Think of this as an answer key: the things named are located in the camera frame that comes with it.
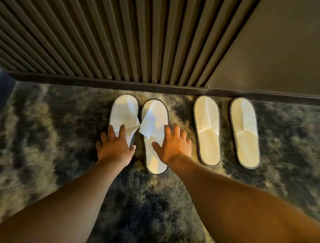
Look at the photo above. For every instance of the person's right little finger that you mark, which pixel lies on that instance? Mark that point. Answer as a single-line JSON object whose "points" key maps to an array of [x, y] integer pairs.
{"points": [[189, 143]]}

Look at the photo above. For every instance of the person's right hand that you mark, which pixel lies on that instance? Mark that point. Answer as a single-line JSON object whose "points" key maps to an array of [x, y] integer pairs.
{"points": [[175, 150]]}

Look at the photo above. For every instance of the person's right thumb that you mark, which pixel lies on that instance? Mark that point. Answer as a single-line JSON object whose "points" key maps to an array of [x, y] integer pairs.
{"points": [[156, 147]]}

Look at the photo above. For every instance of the person's left forearm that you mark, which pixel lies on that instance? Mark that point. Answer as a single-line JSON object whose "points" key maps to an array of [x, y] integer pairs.
{"points": [[65, 200]]}

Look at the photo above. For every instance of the person's left thumb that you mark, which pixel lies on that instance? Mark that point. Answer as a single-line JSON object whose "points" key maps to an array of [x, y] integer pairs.
{"points": [[131, 148]]}

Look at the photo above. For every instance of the person's left little finger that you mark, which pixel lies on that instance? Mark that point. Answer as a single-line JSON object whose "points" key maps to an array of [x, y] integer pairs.
{"points": [[98, 146]]}

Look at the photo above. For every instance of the person's right middle finger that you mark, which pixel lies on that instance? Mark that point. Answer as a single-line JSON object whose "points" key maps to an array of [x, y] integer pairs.
{"points": [[177, 131]]}

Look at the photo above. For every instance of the white disposable slipper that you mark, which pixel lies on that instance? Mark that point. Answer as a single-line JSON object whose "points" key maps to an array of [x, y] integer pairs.
{"points": [[155, 117], [245, 132], [122, 112], [207, 130]]}

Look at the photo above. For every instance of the person's left middle finger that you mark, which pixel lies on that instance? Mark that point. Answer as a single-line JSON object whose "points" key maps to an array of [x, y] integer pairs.
{"points": [[111, 132]]}

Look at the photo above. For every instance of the person's right forearm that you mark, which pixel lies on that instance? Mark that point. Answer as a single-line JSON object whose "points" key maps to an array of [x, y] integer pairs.
{"points": [[237, 207]]}

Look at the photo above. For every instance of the brown slatted wooden panel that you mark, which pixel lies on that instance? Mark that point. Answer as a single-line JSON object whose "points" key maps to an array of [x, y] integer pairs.
{"points": [[125, 37]]}

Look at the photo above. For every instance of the person's left hand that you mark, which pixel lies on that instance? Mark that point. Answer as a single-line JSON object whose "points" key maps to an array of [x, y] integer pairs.
{"points": [[115, 150]]}

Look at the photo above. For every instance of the dark baseboard strip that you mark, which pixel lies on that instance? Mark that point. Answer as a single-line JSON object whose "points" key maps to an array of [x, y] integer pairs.
{"points": [[160, 87]]}

